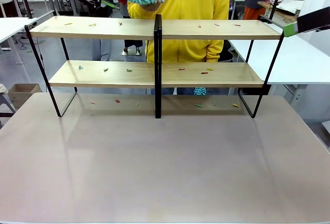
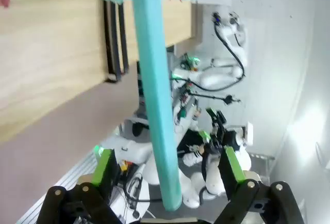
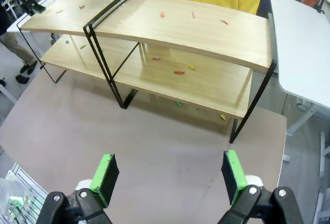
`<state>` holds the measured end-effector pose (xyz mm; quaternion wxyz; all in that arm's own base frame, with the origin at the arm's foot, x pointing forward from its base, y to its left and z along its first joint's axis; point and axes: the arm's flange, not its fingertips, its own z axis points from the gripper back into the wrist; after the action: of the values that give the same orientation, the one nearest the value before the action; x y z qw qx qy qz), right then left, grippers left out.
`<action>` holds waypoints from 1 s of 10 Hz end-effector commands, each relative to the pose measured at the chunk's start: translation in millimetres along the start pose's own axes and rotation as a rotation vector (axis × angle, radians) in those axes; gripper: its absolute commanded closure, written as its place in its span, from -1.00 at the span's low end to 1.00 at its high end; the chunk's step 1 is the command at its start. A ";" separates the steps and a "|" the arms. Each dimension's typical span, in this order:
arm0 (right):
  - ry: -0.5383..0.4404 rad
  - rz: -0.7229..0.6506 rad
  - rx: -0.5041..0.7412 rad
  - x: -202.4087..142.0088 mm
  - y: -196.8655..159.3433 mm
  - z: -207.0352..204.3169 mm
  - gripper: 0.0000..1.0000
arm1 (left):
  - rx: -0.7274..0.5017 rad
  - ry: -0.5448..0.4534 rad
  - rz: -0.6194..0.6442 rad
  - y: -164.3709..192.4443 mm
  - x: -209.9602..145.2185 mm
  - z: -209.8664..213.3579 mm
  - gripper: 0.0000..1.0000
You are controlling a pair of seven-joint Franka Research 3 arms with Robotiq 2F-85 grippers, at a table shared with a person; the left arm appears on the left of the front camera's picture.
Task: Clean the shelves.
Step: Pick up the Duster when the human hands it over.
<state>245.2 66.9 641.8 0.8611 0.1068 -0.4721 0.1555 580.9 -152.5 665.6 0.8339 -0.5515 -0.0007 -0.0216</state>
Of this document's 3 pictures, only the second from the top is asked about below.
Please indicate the grey ribbed mounting plate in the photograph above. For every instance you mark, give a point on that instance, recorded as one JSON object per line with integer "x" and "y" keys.
{"x": 64, "y": 182}

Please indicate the teal microfiber duster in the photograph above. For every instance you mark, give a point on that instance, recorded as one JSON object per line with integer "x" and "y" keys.
{"x": 157, "y": 79}

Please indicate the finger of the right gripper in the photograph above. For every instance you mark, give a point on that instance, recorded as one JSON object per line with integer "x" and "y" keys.
{"x": 204, "y": 135}
{"x": 216, "y": 120}

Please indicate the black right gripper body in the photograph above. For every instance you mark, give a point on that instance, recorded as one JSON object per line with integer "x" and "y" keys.
{"x": 219, "y": 144}

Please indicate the white wall outlet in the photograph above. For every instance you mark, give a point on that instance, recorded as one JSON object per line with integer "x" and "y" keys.
{"x": 250, "y": 133}

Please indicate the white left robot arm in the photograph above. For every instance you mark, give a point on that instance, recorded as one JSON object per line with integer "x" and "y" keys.
{"x": 134, "y": 151}

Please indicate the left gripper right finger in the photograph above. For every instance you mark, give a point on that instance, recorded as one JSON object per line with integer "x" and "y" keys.
{"x": 233, "y": 167}

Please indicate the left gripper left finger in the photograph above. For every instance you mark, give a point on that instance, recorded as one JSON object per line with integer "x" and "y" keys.
{"x": 101, "y": 167}

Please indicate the wooden shelf unit black frame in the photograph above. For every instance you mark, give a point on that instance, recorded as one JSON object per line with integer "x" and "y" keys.
{"x": 51, "y": 53}
{"x": 178, "y": 20}

